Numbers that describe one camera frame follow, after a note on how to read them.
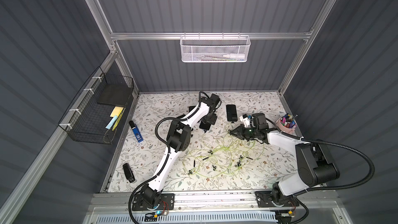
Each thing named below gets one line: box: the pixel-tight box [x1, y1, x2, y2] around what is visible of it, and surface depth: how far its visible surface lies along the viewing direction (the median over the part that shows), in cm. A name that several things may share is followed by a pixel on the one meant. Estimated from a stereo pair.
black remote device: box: [122, 162, 136, 184], surface depth 81 cm
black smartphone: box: [225, 104, 238, 122], surface depth 111 cm
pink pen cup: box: [275, 113, 297, 134], surface depth 90 cm
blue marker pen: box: [128, 120, 144, 144], surface depth 98 cm
